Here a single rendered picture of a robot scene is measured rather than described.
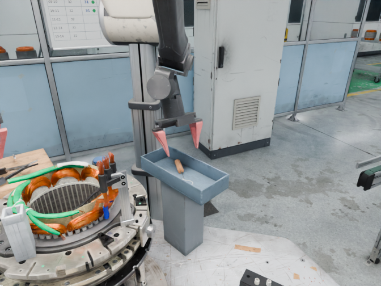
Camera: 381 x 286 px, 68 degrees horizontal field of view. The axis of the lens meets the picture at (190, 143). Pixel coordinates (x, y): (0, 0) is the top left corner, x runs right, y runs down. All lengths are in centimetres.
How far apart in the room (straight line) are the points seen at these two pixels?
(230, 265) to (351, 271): 133
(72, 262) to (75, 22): 238
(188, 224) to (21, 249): 46
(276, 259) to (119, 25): 83
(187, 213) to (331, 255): 150
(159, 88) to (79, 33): 213
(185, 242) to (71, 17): 223
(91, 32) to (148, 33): 190
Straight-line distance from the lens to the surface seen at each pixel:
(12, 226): 52
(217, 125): 285
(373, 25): 1120
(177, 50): 66
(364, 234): 245
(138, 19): 88
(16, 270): 55
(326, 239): 229
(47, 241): 57
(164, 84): 66
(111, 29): 92
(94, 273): 55
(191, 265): 90
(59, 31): 274
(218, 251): 94
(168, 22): 59
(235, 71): 279
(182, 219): 83
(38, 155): 96
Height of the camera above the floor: 146
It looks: 26 degrees down
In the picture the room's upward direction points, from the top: straight up
